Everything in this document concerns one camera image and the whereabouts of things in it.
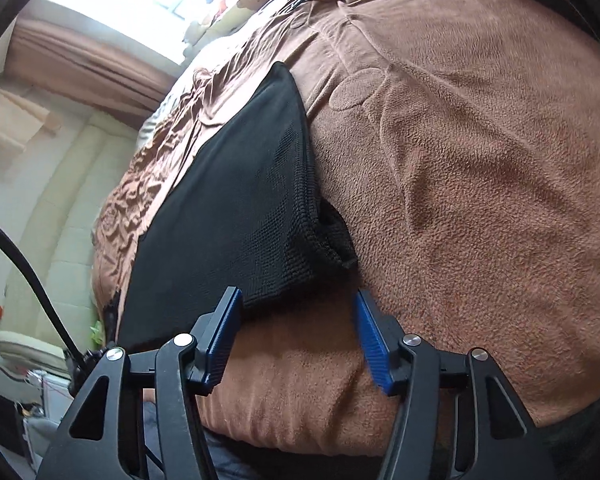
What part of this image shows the thick black cable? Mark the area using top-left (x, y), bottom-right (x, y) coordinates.
top-left (0, 212), bottom-right (88, 376)

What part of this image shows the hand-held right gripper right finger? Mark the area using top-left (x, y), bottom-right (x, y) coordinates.
top-left (356, 289), bottom-right (556, 480)

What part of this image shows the cream leather cushion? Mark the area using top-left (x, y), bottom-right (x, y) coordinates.
top-left (0, 330), bottom-right (71, 367)

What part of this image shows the cartoon print pillow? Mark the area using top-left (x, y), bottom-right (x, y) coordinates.
top-left (182, 0), bottom-right (341, 56)

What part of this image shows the black mesh basket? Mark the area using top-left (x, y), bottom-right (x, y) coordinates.
top-left (0, 380), bottom-right (28, 461)

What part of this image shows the cream padded headboard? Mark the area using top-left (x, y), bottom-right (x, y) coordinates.
top-left (0, 110), bottom-right (156, 361)

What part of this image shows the brown curtain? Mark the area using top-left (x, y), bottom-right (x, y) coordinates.
top-left (2, 15), bottom-right (181, 126)

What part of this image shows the brown fleece blanket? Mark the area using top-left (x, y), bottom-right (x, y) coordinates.
top-left (92, 0), bottom-right (600, 461)

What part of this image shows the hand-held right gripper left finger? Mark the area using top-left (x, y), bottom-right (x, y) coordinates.
top-left (37, 287), bottom-right (244, 480)

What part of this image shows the black knit garment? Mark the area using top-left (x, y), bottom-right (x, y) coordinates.
top-left (115, 60), bottom-right (358, 356)

